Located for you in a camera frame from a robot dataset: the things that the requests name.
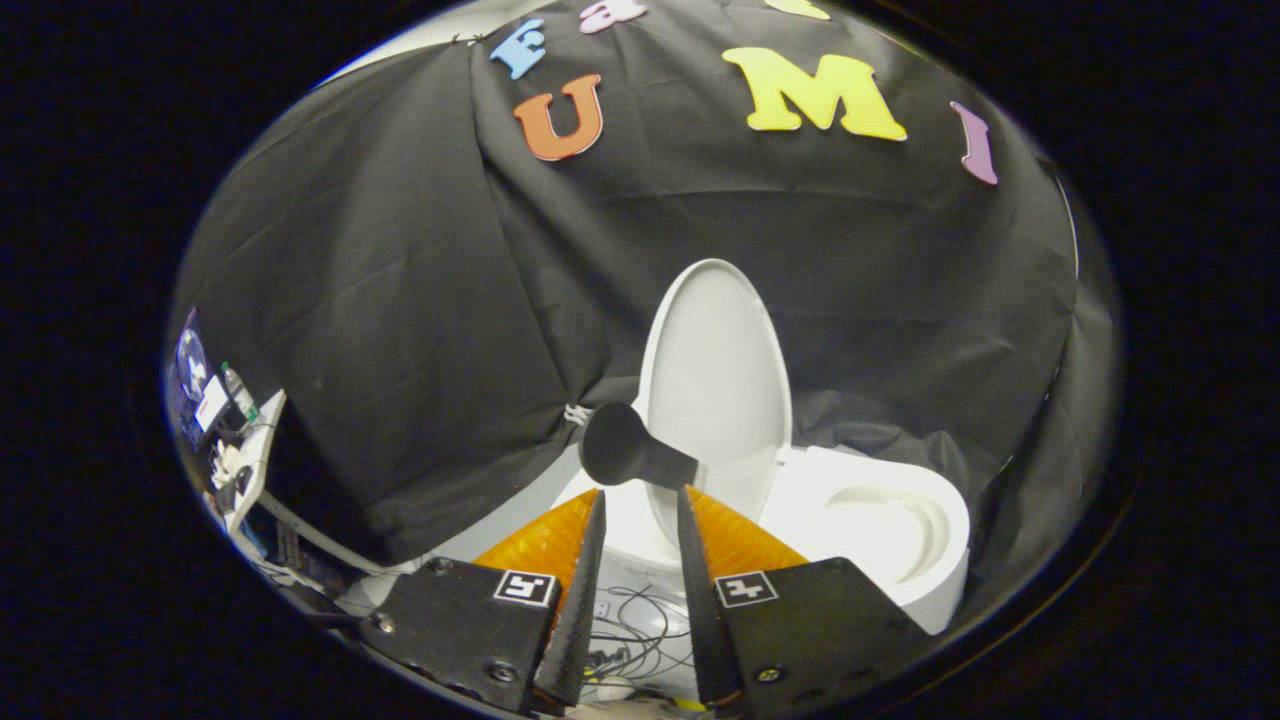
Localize white side table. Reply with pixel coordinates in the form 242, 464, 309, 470
215, 390, 291, 531

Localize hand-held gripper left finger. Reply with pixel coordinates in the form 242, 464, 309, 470
360, 488, 608, 713

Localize clear plastic bottle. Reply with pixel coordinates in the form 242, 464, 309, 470
220, 362, 259, 421

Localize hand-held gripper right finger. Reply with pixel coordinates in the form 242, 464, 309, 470
676, 485, 936, 713

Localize black backdrop cloth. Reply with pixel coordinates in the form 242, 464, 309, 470
165, 0, 1121, 621

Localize thin black cables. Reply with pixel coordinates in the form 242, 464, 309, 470
590, 585, 696, 681

